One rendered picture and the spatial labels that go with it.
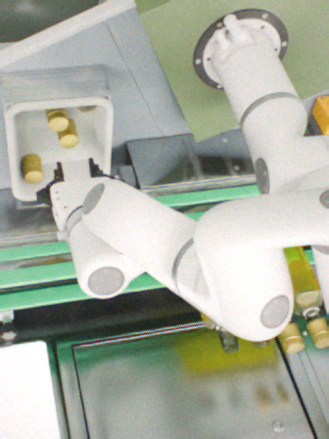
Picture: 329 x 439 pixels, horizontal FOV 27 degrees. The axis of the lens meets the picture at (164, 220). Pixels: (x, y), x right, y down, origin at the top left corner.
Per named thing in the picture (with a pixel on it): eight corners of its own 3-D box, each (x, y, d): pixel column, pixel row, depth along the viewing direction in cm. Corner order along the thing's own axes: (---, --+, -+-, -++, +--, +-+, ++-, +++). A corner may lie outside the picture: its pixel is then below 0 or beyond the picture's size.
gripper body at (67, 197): (60, 254, 103) (51, 212, 112) (126, 244, 105) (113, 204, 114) (55, 213, 99) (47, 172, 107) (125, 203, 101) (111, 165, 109)
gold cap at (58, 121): (44, 100, 116) (47, 118, 114) (65, 98, 117) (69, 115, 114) (45, 116, 119) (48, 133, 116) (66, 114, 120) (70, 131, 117)
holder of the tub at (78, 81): (11, 186, 133) (16, 217, 128) (-1, 72, 112) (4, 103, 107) (99, 176, 137) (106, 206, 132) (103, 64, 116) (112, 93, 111)
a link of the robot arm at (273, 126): (238, 97, 95) (275, 182, 86) (327, 85, 98) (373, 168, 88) (230, 146, 103) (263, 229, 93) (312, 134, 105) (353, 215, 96)
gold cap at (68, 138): (54, 118, 120) (58, 135, 117) (74, 116, 121) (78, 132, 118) (56, 133, 123) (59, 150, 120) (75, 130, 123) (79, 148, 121)
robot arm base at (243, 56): (179, 33, 104) (207, 102, 95) (254, -12, 101) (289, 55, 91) (222, 94, 116) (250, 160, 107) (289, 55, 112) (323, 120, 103)
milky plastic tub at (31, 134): (9, 169, 129) (14, 203, 123) (-2, 73, 112) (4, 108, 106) (100, 159, 133) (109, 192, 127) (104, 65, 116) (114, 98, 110)
